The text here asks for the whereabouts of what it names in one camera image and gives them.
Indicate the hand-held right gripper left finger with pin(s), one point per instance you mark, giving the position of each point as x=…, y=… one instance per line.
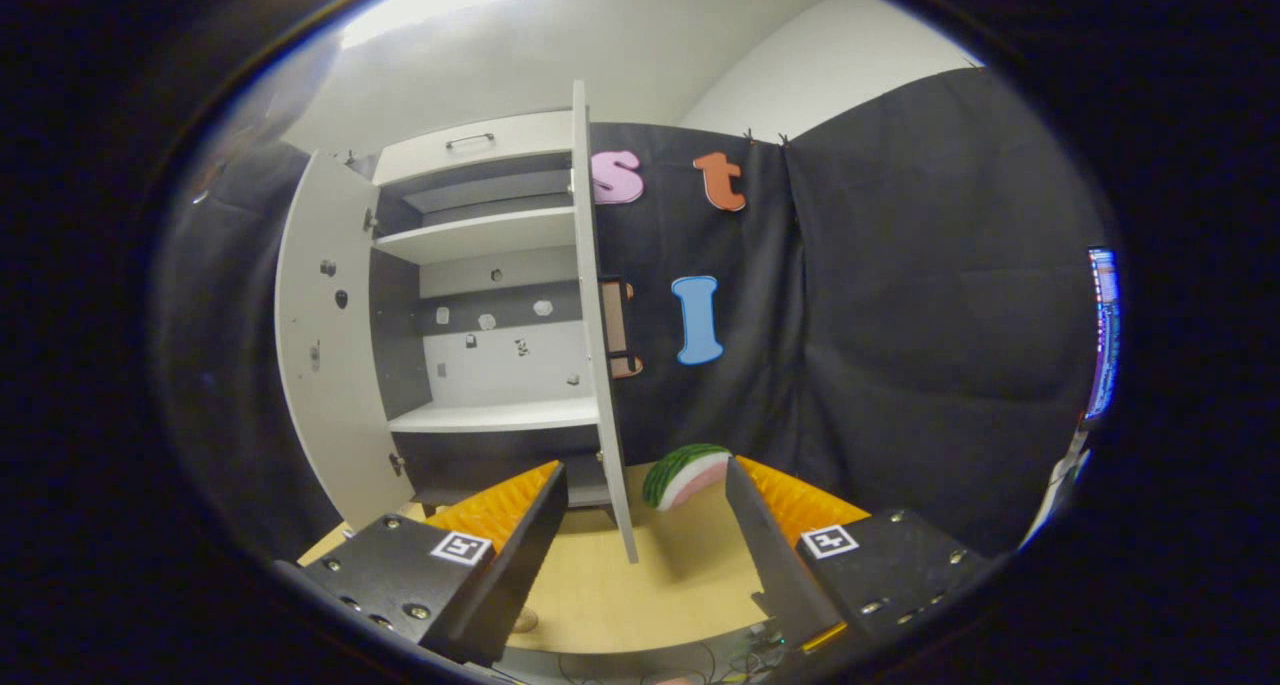
x=520, y=555

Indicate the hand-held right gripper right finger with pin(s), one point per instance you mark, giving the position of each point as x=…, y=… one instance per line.
x=775, y=555

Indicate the round wooden coaster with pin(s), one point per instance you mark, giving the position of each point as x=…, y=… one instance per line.
x=526, y=621

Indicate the white cabinet door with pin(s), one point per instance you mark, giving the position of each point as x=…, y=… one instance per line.
x=595, y=365
x=330, y=345

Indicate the white and grey cabinet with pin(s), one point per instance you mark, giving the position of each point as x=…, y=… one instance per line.
x=500, y=365

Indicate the white cabinet shelf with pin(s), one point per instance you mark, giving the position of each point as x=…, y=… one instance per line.
x=480, y=235

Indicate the white cabinet drawer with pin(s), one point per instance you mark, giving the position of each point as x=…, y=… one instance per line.
x=530, y=150

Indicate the toy watermelon slice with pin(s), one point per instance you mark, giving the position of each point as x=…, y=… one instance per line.
x=680, y=475

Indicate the black backdrop cloth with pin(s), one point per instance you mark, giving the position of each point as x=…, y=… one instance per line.
x=900, y=315

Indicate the computer monitor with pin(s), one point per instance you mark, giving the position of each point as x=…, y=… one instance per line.
x=1103, y=335

